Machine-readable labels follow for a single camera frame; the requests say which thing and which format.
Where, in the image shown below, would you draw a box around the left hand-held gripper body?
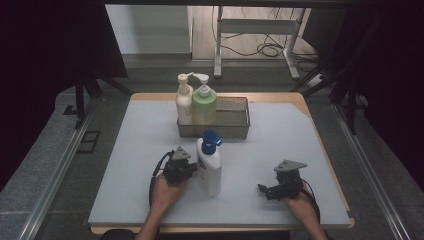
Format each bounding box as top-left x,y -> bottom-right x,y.
162,145 -> 192,186

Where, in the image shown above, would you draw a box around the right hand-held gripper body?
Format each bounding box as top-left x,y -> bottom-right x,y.
273,159 -> 309,201

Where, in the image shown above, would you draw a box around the white bottle with blue pump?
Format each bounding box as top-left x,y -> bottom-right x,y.
195,129 -> 224,197

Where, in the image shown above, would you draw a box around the grey metal mesh basket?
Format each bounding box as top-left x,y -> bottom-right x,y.
176,95 -> 251,140

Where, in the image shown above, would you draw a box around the green bottle with white pump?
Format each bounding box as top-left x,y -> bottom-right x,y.
192,73 -> 218,126

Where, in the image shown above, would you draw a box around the cream pump bottle orange label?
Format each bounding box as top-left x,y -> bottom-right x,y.
175,71 -> 195,126

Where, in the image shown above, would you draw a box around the person's left hand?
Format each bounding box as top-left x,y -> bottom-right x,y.
151,174 -> 188,215

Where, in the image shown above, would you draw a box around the person's right hand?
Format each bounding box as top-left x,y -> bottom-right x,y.
282,191 -> 320,225

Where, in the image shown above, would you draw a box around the light blue table mat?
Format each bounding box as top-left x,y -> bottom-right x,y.
88,99 -> 353,228

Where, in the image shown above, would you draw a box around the black metal stand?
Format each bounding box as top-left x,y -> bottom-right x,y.
291,63 -> 368,135
73,75 -> 134,130

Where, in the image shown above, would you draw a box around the white cabinet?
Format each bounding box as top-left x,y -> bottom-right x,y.
105,4 -> 194,56

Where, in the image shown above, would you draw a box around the dark curtain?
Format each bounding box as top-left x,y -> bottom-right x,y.
301,0 -> 424,188
0,0 -> 130,194

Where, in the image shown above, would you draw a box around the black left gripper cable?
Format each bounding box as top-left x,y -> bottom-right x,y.
148,150 -> 176,208

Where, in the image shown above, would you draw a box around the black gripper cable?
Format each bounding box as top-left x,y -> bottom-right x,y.
148,150 -> 176,208
301,179 -> 322,225

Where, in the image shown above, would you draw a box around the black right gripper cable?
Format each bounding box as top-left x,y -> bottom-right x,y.
301,179 -> 322,225

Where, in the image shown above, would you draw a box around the aluminium floor rail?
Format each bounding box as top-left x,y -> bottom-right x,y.
331,103 -> 412,240
18,99 -> 100,240

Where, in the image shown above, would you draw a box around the black floor cables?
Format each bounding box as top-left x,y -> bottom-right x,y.
219,6 -> 323,73

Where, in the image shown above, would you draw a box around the white desk frame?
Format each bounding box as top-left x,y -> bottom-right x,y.
213,5 -> 306,80

